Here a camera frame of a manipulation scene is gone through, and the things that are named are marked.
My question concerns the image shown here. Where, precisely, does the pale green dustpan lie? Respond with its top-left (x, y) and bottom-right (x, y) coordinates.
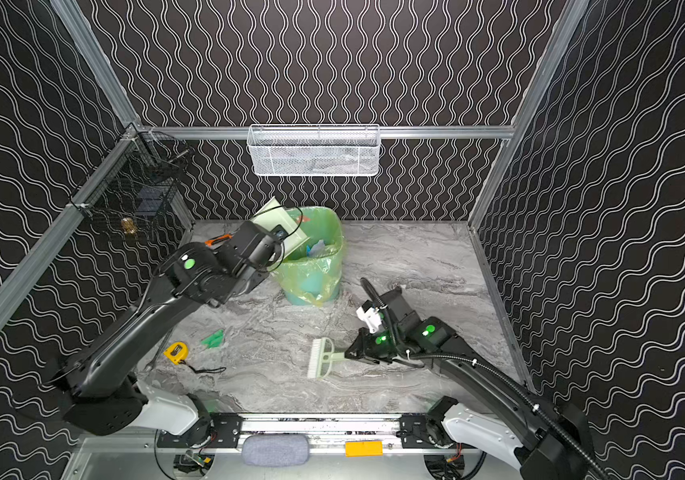
top-left (250, 197), bottom-right (308, 258)

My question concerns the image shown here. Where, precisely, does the pale green brush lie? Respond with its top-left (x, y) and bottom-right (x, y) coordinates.
top-left (306, 337), bottom-right (345, 379)

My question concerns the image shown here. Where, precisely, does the green bin with bag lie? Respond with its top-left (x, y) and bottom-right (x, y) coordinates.
top-left (270, 206), bottom-right (346, 306)

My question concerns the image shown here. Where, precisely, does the purple paper scrap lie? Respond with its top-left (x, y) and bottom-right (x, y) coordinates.
top-left (306, 239), bottom-right (328, 258)

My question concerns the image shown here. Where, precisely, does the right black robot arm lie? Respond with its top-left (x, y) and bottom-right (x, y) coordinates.
top-left (344, 278), bottom-right (607, 479)

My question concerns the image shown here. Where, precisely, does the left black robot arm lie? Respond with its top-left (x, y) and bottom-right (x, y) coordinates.
top-left (48, 221), bottom-right (300, 446)

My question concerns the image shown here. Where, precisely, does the orange utility knife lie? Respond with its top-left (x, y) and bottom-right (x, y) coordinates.
top-left (204, 234), bottom-right (232, 247)

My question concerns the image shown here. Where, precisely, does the green paper scrap left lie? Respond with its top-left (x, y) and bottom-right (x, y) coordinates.
top-left (202, 329), bottom-right (224, 349)

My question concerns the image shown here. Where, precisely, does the yellow block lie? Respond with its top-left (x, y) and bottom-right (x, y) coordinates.
top-left (344, 441), bottom-right (383, 458)

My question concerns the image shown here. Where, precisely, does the yellow tape measure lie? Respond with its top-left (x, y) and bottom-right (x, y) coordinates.
top-left (164, 342), bottom-right (190, 365)

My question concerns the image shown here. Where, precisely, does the brass object in basket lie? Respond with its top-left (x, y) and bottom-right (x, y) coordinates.
top-left (120, 217), bottom-right (138, 235)

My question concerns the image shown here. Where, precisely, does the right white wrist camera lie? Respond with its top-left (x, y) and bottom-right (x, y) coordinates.
top-left (356, 301), bottom-right (383, 334)

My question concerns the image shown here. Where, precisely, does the white wire basket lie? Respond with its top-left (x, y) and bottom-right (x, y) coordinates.
top-left (246, 124), bottom-right (381, 177)

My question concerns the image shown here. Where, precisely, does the black wire basket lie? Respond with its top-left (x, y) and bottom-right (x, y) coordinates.
top-left (76, 130), bottom-right (192, 245)

